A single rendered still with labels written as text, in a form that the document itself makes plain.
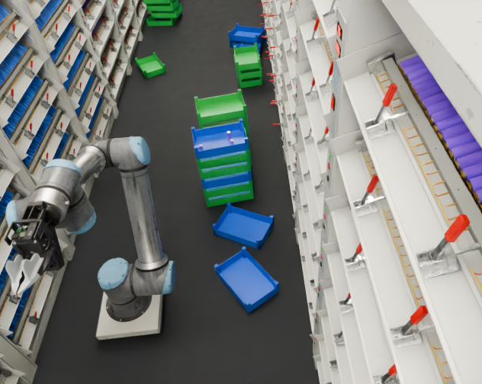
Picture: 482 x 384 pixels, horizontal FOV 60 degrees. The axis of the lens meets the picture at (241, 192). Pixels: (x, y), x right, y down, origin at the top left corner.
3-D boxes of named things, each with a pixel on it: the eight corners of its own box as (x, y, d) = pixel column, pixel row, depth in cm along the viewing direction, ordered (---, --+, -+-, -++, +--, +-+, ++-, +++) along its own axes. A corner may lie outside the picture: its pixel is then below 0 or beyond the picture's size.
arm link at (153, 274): (144, 283, 203) (113, 134, 176) (179, 281, 202) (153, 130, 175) (136, 303, 189) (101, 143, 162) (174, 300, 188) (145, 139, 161)
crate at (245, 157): (198, 170, 238) (196, 159, 232) (195, 148, 252) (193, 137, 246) (250, 160, 239) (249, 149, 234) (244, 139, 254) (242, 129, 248)
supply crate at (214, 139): (196, 159, 232) (194, 148, 226) (193, 137, 246) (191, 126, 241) (249, 149, 234) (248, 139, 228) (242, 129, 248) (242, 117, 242)
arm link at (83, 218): (65, 214, 126) (47, 185, 117) (102, 211, 126) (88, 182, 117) (56, 238, 120) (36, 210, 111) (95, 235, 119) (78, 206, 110)
